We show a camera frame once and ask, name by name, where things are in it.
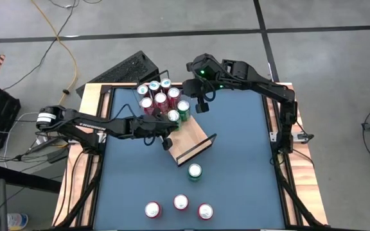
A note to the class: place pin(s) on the blue silver Red Bull can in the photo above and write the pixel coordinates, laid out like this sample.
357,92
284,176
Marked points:
165,82
142,90
154,85

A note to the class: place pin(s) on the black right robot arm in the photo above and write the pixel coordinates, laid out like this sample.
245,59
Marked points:
262,85

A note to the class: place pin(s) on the black plastic crate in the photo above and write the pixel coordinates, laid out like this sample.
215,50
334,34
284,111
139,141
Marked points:
2,115

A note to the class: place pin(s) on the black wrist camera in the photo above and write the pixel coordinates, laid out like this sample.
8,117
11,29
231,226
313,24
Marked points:
202,107
167,143

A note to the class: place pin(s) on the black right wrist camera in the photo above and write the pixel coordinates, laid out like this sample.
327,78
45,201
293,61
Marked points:
202,107

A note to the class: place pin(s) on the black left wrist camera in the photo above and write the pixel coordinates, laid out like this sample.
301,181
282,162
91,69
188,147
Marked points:
167,143

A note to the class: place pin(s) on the white labelled bottle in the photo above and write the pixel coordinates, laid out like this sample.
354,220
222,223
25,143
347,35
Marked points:
16,221

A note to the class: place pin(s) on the green Sprite can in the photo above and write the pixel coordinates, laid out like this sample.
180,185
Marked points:
173,115
195,170
183,106

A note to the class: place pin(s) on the wooden shelf with black frame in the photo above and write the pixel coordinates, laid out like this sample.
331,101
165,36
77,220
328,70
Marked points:
189,138

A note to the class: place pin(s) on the red Fanta strawberry can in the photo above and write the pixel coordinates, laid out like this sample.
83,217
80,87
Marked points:
205,211
180,201
146,102
153,209
173,93
161,97

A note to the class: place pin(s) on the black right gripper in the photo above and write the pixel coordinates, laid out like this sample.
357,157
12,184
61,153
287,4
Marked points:
201,69

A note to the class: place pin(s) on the black floor bar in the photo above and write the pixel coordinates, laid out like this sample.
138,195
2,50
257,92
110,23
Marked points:
27,179

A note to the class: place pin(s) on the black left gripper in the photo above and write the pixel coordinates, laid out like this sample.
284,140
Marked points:
143,126

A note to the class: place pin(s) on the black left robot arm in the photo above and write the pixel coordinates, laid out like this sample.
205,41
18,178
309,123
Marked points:
85,123

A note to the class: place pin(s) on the grey metal mounting plate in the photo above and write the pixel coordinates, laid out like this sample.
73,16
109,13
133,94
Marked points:
274,137

